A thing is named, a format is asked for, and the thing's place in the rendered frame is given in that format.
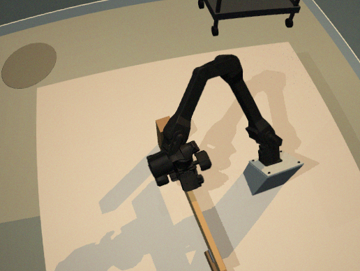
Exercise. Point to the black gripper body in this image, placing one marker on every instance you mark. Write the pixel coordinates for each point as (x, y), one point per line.
(202, 159)

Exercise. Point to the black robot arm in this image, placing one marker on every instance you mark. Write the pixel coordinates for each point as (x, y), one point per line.
(177, 129)

